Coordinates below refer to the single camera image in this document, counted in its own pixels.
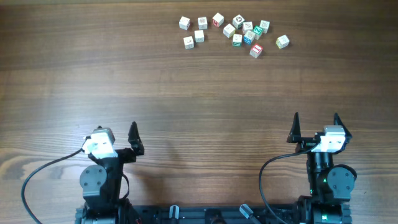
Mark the wooden block green Z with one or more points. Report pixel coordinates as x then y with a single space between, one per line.
257 32

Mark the wooden block blue side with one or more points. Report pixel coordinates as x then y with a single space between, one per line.
249 37

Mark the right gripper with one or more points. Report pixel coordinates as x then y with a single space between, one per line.
306 143

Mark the plain wooden block centre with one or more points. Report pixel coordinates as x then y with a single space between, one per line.
199 36

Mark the wooden block green side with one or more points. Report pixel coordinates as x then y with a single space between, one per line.
237 40

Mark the wooden block number two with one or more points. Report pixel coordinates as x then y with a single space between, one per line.
189 42

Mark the wooden block red I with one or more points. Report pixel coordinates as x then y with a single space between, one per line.
256 50

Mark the wooden block with sketch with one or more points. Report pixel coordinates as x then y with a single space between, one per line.
247 26

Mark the plain wooden block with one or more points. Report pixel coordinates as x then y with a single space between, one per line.
184 23
199 36

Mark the wooden block red letter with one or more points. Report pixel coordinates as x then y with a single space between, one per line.
217 19

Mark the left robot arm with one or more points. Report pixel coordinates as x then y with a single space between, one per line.
101 182

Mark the wooden block letter W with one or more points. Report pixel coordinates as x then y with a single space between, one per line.
229 30

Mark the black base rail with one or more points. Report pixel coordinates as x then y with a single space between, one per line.
290 213

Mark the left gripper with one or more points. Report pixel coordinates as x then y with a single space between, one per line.
126 157

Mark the wooden block dark picture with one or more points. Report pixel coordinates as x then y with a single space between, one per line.
238 21

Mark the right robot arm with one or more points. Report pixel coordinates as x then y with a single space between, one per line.
330 185

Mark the wooden block pale green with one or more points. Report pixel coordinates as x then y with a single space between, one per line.
264 25

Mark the plain wooden block far left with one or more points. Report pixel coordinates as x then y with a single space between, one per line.
184 23

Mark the wooden block yellow side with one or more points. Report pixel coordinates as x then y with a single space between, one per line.
282 41

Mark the wooden block with face drawing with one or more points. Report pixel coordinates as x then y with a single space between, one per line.
202 23

